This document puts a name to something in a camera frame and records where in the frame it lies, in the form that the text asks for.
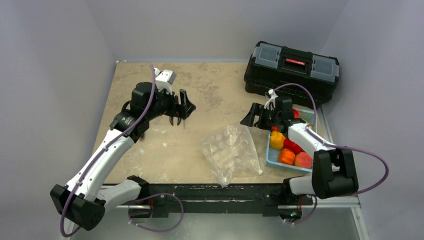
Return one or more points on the red apple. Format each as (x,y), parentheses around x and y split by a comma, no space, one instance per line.
(296,113)

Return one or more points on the red bell pepper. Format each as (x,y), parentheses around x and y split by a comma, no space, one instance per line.
(295,148)

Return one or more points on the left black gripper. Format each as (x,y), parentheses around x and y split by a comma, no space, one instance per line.
(183,110)

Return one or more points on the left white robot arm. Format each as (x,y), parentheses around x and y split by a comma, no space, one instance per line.
(81,200)

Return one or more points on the orange mini pumpkin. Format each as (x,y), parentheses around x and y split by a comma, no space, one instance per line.
(286,156)

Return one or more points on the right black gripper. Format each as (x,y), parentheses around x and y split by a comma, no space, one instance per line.
(260,116)

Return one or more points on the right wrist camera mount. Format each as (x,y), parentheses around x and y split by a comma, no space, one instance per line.
(271,97)

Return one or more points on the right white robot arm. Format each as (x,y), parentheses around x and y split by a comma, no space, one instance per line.
(333,169)

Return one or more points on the black toolbox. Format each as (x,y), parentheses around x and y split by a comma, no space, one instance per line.
(309,79)

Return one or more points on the yellow bell pepper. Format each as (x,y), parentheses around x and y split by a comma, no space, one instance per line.
(276,140)

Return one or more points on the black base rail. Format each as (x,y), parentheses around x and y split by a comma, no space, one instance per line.
(158,200)

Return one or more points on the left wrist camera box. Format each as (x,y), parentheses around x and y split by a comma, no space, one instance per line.
(164,80)

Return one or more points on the peach fruit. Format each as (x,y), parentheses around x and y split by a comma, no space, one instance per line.
(303,160)

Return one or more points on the light blue plastic basket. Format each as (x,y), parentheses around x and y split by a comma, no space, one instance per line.
(271,160)

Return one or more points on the clear zip top bag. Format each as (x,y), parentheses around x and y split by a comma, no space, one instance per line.
(230,151)

